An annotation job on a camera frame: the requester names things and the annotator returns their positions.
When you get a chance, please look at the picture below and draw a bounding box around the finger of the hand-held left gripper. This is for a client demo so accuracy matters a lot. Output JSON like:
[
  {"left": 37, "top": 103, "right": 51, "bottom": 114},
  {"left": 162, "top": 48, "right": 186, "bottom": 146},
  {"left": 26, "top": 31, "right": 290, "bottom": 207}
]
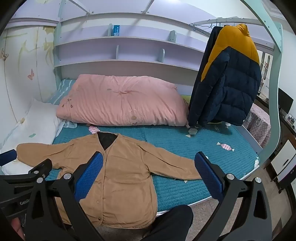
[
  {"left": 28, "top": 159, "right": 53, "bottom": 182},
  {"left": 0, "top": 150, "right": 18, "bottom": 167}
]

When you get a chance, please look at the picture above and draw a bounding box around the tan button-up jacket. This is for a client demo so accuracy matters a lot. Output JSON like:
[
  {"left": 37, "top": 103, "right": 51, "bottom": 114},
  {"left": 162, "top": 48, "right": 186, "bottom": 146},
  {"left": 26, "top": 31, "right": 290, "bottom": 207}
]
[{"left": 17, "top": 133, "right": 204, "bottom": 230}]

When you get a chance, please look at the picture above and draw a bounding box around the pink pillow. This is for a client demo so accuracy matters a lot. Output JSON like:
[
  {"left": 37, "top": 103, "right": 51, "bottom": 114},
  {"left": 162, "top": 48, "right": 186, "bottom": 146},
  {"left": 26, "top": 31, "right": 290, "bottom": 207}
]
[{"left": 56, "top": 74, "right": 189, "bottom": 127}]

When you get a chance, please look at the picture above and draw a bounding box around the white cabinet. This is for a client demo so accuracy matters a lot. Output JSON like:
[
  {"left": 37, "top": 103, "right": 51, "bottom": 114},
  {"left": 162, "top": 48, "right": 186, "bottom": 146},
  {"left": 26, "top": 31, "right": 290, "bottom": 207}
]
[{"left": 269, "top": 139, "right": 296, "bottom": 193}]

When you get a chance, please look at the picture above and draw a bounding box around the navy and yellow puffer jacket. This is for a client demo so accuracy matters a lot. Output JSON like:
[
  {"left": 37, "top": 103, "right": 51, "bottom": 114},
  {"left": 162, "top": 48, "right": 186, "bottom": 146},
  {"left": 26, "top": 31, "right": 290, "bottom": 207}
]
[{"left": 187, "top": 23, "right": 262, "bottom": 128}]

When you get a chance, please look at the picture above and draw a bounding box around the pale bunk bed frame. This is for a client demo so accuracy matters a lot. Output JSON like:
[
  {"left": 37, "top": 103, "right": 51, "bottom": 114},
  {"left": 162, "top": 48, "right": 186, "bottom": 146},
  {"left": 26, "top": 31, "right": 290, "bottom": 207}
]
[{"left": 55, "top": 0, "right": 284, "bottom": 215}]

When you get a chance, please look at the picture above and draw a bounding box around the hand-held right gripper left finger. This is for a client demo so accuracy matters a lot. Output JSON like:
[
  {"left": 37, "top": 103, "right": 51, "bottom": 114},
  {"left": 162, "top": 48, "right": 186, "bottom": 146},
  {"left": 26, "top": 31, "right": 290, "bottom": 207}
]
[{"left": 24, "top": 152, "right": 104, "bottom": 241}]

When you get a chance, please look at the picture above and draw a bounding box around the person's left hand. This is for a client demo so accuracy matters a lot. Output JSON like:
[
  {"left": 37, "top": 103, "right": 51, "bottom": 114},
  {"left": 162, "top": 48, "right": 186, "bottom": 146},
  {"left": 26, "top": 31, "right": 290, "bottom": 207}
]
[{"left": 10, "top": 219, "right": 26, "bottom": 240}]

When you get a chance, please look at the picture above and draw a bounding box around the pink patterned cloth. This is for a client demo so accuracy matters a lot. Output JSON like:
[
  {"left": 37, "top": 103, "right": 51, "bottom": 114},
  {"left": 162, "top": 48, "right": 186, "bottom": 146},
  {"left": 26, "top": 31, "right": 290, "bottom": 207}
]
[{"left": 242, "top": 103, "right": 271, "bottom": 149}]

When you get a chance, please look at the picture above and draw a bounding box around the white pillow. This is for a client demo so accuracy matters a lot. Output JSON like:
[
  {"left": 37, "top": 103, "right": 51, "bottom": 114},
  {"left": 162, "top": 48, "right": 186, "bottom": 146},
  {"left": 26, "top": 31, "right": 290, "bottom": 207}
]
[{"left": 0, "top": 98, "right": 66, "bottom": 175}]

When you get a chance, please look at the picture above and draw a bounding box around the dark wooden desk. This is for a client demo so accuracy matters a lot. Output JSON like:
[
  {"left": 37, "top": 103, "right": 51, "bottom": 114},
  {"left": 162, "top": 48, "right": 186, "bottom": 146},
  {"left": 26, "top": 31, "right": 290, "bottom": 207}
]
[{"left": 277, "top": 109, "right": 296, "bottom": 139}]

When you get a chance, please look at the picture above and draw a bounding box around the teal quilted bedspread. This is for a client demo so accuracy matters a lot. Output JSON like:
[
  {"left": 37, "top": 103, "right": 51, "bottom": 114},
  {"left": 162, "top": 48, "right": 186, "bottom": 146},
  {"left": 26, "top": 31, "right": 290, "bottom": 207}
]
[{"left": 44, "top": 123, "right": 260, "bottom": 209}]

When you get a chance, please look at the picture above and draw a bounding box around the black monitor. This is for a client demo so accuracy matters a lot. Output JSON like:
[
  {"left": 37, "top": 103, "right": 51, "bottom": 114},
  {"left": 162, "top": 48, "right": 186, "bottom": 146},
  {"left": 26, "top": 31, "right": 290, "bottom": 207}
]
[{"left": 277, "top": 88, "right": 294, "bottom": 114}]

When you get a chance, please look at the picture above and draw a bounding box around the person's leg in dark trousers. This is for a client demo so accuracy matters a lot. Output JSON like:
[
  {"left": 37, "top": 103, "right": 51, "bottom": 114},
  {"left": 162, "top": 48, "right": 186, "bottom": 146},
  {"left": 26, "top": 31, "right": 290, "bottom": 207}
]
[{"left": 141, "top": 205, "right": 194, "bottom": 241}]

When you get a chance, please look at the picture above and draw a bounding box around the lavender bed shelf unit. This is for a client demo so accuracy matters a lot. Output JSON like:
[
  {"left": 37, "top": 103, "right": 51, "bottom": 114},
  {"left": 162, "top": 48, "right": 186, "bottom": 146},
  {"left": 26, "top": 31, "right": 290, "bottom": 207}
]
[{"left": 53, "top": 11, "right": 275, "bottom": 86}]

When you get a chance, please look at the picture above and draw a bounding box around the teal striped pillow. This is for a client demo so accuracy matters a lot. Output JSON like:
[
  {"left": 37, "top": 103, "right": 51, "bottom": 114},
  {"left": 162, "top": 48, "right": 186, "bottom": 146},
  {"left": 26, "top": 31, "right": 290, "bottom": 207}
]
[{"left": 46, "top": 79, "right": 78, "bottom": 106}]

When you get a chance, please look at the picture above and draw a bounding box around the white clothes rail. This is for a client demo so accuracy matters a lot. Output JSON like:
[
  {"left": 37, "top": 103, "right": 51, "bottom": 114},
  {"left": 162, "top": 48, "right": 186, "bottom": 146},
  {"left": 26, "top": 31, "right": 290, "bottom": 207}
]
[{"left": 190, "top": 18, "right": 265, "bottom": 32}]

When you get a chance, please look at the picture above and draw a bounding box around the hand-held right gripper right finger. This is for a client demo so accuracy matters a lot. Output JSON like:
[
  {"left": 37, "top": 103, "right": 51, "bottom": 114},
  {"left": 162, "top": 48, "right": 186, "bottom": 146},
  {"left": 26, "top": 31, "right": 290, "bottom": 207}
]
[{"left": 192, "top": 152, "right": 274, "bottom": 241}]

